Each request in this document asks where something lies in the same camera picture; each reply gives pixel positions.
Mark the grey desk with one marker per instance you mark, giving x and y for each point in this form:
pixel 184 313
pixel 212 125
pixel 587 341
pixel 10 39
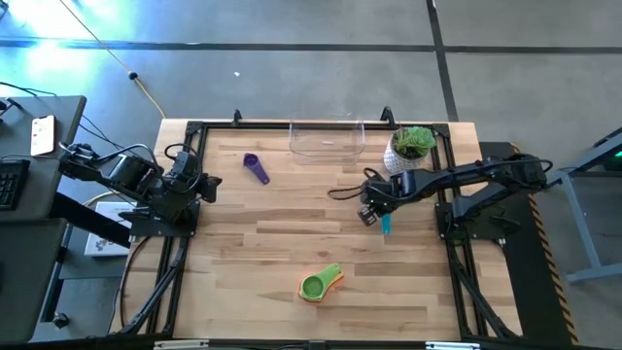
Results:
pixel 63 121

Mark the black frame bracket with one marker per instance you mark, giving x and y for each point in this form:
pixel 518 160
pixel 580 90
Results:
pixel 387 115
pixel 236 116

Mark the black desk leg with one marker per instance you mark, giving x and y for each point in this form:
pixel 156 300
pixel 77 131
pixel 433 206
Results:
pixel 82 219

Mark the white printed booklet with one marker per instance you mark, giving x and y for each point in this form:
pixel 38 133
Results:
pixel 104 243

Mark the grey desk leg frame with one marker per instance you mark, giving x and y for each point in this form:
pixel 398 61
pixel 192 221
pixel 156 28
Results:
pixel 580 228

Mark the black hazard-striped floor mat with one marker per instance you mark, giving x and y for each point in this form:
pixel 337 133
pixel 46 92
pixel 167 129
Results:
pixel 520 291

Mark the turquoise measuring cup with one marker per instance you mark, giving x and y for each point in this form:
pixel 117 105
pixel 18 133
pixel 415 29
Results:
pixel 386 224

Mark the orange measuring cup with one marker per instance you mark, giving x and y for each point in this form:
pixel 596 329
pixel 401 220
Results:
pixel 307 299

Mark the white smartphone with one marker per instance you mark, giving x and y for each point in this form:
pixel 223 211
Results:
pixel 43 135

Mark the black device with green light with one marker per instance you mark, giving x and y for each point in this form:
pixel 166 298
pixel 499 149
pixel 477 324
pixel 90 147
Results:
pixel 614 163

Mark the clear plastic basket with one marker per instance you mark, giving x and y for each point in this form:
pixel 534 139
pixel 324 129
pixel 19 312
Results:
pixel 325 150

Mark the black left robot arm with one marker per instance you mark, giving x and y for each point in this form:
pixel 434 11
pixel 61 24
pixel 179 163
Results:
pixel 131 175

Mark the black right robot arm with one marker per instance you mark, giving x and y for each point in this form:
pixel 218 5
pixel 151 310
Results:
pixel 486 170

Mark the black caster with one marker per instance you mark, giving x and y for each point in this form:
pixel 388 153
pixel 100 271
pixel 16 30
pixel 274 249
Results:
pixel 60 320

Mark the green measuring cup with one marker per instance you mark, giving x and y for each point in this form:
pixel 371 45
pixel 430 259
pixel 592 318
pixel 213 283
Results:
pixel 313 288

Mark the purple measuring cup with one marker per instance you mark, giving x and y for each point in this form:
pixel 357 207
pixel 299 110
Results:
pixel 253 165

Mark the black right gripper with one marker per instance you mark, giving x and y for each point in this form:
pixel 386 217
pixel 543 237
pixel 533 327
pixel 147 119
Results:
pixel 386 189

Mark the succulent in white geometric pot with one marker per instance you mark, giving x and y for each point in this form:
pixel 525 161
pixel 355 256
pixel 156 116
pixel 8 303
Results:
pixel 413 143

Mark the black aluminium table frame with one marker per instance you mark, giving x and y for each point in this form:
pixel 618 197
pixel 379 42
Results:
pixel 218 125

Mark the silver table bracket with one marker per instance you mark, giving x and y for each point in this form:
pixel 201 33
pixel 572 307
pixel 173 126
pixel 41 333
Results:
pixel 452 345
pixel 180 344

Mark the black keyboard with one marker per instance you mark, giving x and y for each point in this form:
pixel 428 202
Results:
pixel 12 185

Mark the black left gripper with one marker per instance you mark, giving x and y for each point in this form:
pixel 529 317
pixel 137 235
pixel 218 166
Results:
pixel 187 177

